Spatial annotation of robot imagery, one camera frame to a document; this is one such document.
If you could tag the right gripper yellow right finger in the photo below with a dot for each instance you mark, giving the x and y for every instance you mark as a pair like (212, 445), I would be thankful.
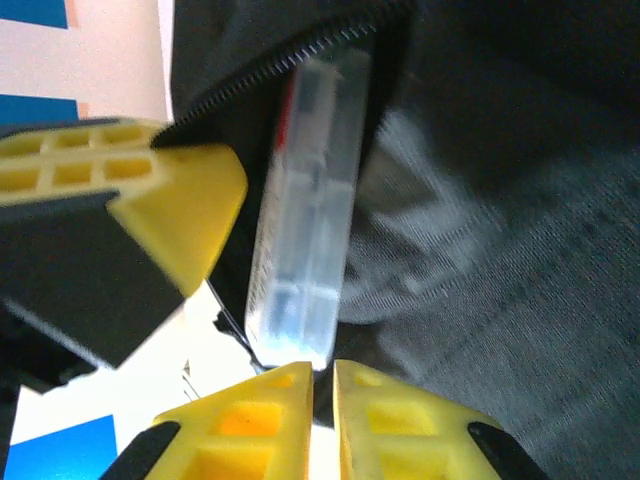
(400, 435)

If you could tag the black fabric backpack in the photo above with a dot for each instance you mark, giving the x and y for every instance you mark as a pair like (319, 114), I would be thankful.
(500, 75)

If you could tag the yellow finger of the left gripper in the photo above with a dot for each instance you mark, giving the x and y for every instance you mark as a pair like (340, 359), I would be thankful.
(190, 210)
(75, 142)

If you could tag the clear plastic supply case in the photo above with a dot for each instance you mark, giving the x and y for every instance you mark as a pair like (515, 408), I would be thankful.
(305, 225)

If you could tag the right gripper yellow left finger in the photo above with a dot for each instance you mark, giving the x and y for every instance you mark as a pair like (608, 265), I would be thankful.
(240, 435)

